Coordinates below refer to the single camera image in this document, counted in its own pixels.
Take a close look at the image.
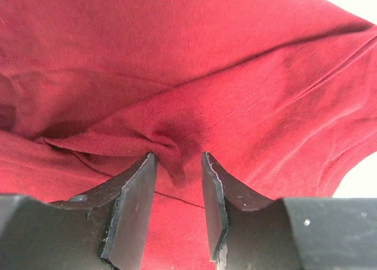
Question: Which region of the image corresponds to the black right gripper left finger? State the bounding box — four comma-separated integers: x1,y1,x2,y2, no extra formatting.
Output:
1,154,157,269

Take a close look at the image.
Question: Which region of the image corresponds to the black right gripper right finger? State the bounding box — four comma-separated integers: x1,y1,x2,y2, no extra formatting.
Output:
201,152,376,270

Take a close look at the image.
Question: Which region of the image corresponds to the dark red t-shirt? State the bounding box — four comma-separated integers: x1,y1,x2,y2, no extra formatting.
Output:
1,0,376,269

